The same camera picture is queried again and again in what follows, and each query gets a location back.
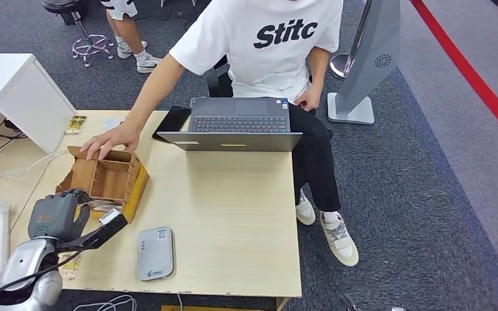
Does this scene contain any light wood desk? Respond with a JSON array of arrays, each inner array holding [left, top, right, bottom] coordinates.
[[4, 110, 303, 311], [0, 115, 74, 285]]

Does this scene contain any person's left hand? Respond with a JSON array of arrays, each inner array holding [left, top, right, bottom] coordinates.
[[294, 84, 322, 113]]

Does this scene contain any black smartphone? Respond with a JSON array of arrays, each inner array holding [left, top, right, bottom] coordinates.
[[152, 106, 193, 144]]

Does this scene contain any grey kiosk stand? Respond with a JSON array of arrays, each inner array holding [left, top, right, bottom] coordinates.
[[327, 0, 401, 126]]

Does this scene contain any person's right hand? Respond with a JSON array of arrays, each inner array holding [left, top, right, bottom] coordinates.
[[79, 122, 141, 161]]

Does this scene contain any person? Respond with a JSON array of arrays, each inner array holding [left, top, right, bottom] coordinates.
[[79, 0, 359, 268], [99, 0, 163, 75]]

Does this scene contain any white cabinet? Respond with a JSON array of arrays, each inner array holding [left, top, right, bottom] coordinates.
[[0, 53, 77, 154]]

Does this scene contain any chrome stanchion base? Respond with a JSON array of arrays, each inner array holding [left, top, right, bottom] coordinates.
[[329, 53, 355, 81]]

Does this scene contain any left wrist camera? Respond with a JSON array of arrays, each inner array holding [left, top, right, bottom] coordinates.
[[55, 208, 128, 253]]

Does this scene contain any grey card reader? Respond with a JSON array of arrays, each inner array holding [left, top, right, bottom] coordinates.
[[136, 226, 175, 282]]

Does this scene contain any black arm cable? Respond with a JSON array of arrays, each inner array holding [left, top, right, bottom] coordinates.
[[0, 249, 82, 311]]

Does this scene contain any white looped cable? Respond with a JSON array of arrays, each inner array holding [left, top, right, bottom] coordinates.
[[73, 295, 138, 311]]

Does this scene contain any grey laptop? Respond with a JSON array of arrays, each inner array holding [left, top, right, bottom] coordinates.
[[156, 97, 303, 153]]

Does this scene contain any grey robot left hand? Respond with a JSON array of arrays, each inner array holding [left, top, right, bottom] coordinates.
[[27, 189, 91, 244]]

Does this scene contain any wooden divided organizer box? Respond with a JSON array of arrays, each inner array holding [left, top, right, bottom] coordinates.
[[55, 146, 143, 209]]

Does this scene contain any black stool chrome base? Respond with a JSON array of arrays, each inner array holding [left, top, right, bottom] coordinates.
[[41, 0, 115, 68]]

